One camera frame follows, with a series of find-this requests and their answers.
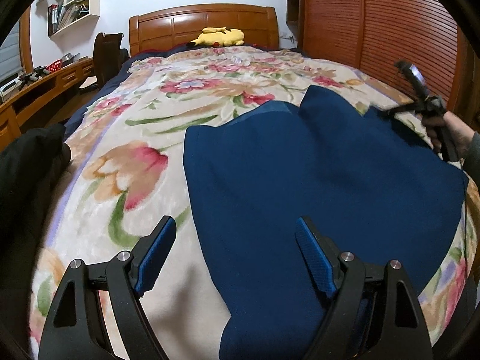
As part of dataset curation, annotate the black garment pile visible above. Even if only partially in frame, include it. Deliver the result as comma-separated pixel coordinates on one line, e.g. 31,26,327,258
0,123,74,271

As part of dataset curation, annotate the wooden bed headboard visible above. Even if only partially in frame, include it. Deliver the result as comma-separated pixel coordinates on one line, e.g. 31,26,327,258
128,3,279,56

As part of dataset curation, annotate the wooden desk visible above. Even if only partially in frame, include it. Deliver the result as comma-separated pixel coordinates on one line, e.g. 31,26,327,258
1,58,94,150

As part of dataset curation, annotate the dark desk chair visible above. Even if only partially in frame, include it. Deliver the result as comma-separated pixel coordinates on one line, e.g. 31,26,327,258
80,33,129,94

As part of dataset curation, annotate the navy blue suit jacket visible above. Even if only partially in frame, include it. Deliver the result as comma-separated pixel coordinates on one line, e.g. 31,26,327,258
183,86,469,359

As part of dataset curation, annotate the white wall shelf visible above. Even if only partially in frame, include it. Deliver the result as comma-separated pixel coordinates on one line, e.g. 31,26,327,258
36,0,100,39

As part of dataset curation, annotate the window blind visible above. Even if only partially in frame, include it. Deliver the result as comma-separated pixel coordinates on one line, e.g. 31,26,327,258
0,21,23,82

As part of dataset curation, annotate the wooden louvered wardrobe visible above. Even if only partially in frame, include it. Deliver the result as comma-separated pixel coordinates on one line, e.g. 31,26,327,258
286,0,476,118

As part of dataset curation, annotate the yellow plush toy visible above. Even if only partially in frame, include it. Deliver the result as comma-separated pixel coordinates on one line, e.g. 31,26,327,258
186,27,245,47

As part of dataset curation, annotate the floral bed blanket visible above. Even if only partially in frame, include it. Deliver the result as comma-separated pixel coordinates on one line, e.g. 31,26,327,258
28,44,480,360

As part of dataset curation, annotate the person's right hand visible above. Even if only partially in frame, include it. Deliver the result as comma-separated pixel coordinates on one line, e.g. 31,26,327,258
421,111,477,155

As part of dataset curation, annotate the red basket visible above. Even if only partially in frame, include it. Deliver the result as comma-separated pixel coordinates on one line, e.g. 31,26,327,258
46,59,63,73

